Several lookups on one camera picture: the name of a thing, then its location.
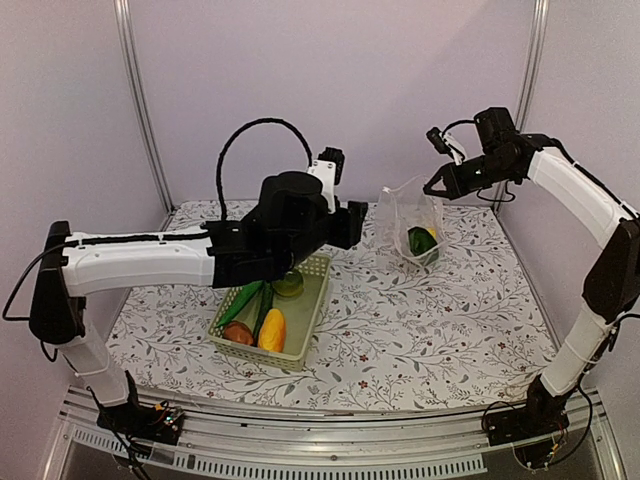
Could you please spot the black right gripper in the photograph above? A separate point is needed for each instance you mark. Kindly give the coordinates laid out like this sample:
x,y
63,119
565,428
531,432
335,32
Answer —
x,y
455,187

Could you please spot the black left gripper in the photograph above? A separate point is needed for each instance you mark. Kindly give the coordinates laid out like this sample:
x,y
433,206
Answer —
x,y
351,219

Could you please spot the clear pink zip top bag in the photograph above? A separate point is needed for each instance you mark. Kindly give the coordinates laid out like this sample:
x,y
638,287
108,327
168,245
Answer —
x,y
399,209

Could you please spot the green bok choy toy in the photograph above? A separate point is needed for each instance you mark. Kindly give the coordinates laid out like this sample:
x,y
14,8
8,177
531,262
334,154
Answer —
x,y
422,246

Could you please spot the dark green round fruit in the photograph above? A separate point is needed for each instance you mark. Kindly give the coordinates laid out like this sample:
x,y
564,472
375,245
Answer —
x,y
291,285

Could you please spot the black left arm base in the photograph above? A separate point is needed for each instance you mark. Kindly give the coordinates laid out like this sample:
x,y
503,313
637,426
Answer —
x,y
161,425

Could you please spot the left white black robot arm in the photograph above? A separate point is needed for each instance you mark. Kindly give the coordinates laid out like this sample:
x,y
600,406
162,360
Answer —
x,y
217,254

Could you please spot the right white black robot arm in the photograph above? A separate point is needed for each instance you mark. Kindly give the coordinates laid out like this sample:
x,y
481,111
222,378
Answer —
x,y
611,283

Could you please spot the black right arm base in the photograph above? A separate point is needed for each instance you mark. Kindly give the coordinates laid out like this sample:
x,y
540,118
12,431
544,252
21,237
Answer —
x,y
503,423

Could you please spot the beige perforated plastic basket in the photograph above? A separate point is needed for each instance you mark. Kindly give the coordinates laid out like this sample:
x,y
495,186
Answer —
x,y
301,313

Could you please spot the dark green cucumber toy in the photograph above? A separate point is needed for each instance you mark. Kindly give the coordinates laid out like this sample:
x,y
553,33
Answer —
x,y
265,305

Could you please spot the green bitter gourd toy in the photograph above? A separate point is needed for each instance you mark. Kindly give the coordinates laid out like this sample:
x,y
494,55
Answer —
x,y
240,301

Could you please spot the orange yellow mango toy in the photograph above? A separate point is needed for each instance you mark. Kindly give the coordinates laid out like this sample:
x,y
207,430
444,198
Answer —
x,y
272,336

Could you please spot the floral white table mat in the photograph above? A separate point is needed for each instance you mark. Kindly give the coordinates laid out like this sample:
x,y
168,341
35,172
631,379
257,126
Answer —
x,y
391,336

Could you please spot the brown bread roll toy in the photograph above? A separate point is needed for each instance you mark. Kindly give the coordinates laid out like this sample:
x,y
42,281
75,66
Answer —
x,y
239,333

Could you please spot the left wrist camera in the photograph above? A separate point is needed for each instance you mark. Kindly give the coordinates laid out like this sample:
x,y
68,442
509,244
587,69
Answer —
x,y
327,168

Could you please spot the right aluminium frame post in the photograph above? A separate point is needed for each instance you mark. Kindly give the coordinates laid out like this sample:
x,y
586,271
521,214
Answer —
x,y
533,62

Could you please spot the aluminium frame post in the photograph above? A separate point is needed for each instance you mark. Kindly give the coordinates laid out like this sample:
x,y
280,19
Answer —
x,y
533,62
125,27

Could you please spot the aluminium front rail frame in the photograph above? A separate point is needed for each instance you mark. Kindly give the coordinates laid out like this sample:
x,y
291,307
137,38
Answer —
x,y
230,440

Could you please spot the left aluminium frame post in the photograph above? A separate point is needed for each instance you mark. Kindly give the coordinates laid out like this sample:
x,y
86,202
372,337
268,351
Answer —
x,y
125,27

